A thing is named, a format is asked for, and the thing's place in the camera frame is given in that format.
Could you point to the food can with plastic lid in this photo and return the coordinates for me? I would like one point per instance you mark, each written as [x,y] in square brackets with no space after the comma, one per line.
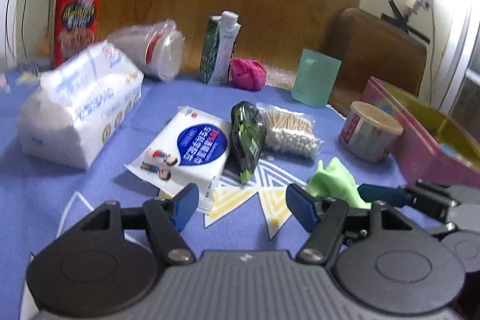
[367,132]

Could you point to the bagged stack of plastic cups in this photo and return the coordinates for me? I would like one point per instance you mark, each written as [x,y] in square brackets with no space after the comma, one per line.
[150,46]

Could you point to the pale green plastic mug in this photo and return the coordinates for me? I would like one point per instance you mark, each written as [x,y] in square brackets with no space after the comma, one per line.
[315,80]

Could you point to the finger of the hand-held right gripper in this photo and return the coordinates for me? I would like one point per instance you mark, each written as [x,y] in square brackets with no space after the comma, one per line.
[382,194]

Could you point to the white wet wipes pack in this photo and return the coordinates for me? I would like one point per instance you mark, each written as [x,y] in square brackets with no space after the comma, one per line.
[187,151]

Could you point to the blue printed tablecloth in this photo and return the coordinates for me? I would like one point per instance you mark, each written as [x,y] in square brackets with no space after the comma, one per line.
[45,192]

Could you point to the clear bag of cotton swabs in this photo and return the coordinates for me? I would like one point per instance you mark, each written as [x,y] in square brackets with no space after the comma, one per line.
[292,132]

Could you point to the red snack box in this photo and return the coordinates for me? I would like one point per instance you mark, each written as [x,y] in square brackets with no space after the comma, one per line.
[77,16]

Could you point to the pink biscuit tin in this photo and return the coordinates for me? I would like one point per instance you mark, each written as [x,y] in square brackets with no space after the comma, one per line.
[412,147]

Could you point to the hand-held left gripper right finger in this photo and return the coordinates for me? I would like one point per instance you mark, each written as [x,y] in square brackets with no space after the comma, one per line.
[302,207]

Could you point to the white tissue pack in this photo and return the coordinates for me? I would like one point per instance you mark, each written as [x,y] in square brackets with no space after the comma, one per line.
[75,110]

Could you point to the green and white drink carton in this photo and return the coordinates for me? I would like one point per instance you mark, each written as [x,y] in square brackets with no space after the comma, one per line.
[217,50]

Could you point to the pink cloth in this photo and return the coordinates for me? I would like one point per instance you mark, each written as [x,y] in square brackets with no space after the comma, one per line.
[247,74]

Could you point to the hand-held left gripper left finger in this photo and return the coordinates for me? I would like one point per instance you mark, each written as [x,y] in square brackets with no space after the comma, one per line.
[185,205]

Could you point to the dark green patterned packet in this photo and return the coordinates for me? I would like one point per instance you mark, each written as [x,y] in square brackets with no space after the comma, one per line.
[247,140]

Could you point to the light green cloth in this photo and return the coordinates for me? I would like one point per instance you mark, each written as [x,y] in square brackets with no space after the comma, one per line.
[333,181]

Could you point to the brown chair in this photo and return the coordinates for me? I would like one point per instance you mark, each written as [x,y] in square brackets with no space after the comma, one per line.
[375,50]

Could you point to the light blue pouch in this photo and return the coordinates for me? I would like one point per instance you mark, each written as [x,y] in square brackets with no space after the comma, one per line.
[459,152]

